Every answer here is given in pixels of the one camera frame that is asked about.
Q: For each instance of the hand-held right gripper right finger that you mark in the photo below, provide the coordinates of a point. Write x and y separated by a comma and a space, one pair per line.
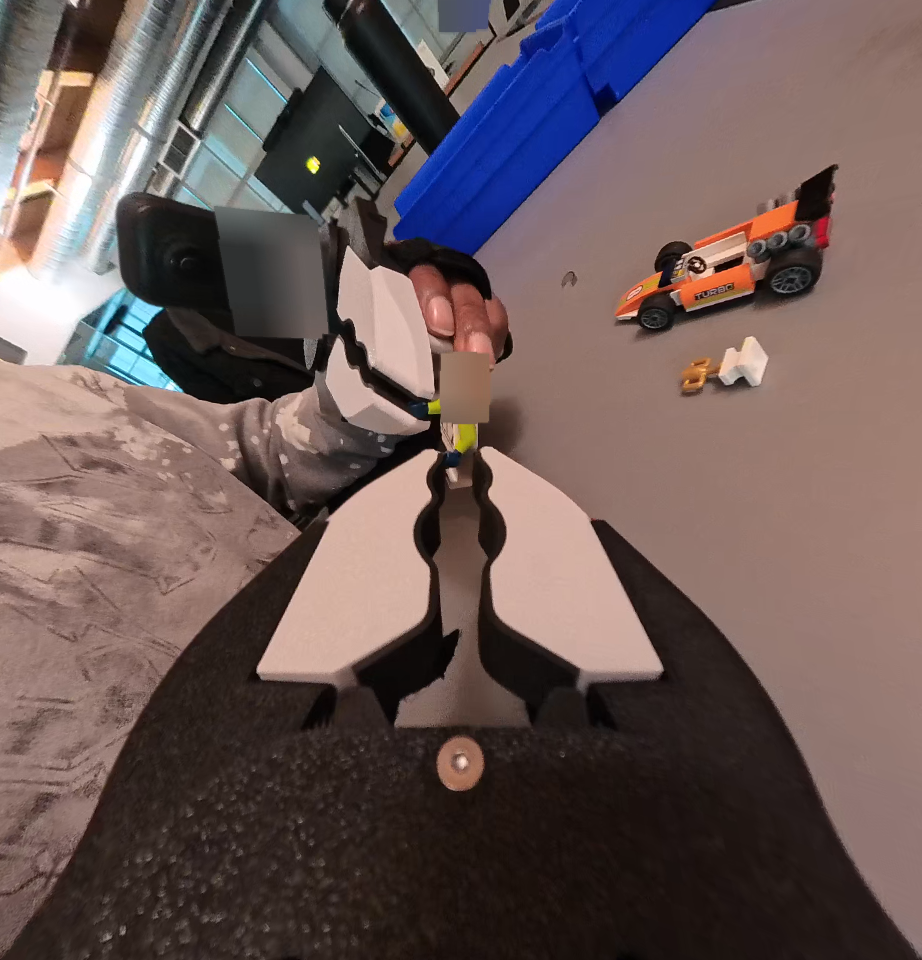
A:
573, 600

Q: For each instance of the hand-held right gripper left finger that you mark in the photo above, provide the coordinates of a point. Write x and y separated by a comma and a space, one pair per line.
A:
349, 600

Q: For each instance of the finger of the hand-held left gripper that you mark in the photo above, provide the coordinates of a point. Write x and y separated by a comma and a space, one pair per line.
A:
364, 398
386, 315

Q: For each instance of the small tan lego piece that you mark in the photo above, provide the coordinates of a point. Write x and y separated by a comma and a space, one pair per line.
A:
726, 365

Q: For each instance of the orange lego race car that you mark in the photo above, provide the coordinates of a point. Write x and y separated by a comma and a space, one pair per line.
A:
731, 255

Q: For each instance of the person's left forearm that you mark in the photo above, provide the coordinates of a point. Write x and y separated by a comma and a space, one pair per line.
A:
304, 443

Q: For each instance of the person's left hand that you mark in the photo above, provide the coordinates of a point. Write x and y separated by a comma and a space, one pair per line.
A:
468, 318

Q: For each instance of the black water bottle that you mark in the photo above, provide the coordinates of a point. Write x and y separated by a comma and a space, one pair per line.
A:
394, 60

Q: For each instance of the silver ventilation duct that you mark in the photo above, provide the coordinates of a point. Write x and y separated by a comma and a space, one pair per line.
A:
116, 105

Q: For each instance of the black wall screen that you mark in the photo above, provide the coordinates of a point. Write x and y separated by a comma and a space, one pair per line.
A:
319, 143

